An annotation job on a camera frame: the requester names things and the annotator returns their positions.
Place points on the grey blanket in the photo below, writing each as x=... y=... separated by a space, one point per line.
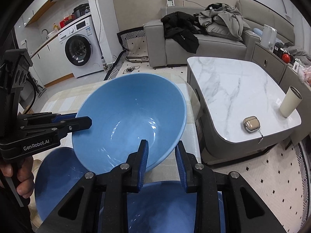
x=298 y=52

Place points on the white kitchen counter cabinet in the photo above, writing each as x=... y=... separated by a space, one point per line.
x=49 y=60

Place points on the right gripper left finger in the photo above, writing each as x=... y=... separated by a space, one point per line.
x=138 y=164

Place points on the light blue bowl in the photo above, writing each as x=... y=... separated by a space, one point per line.
x=125 y=111

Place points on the grey coat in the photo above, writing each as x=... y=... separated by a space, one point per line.
x=223 y=20

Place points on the upper kitchen cabinet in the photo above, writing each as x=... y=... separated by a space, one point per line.
x=36 y=10

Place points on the red box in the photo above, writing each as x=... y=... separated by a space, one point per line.
x=66 y=21

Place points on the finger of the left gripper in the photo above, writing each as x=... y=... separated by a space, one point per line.
x=70 y=123

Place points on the cream tumbler cup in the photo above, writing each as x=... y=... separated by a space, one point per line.
x=292 y=99

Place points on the grey sofa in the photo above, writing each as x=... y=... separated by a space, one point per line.
x=163 y=52

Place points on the red apple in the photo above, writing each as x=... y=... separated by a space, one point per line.
x=287 y=58

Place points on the marble coffee table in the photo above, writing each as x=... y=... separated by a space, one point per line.
x=230 y=90

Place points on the grey side cabinet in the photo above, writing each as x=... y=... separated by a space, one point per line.
x=282 y=73

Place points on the black jacket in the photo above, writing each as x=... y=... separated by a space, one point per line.
x=182 y=28

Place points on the white washing machine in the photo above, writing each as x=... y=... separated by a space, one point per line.
x=81 y=48

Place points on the left hand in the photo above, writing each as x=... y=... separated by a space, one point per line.
x=24 y=176

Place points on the kitchen faucet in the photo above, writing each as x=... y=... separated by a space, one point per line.
x=45 y=33

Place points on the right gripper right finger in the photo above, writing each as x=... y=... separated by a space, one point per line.
x=185 y=162

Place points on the beige earbuds case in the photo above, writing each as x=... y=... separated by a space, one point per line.
x=251 y=124

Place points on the black rice cooker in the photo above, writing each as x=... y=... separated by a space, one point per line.
x=81 y=10

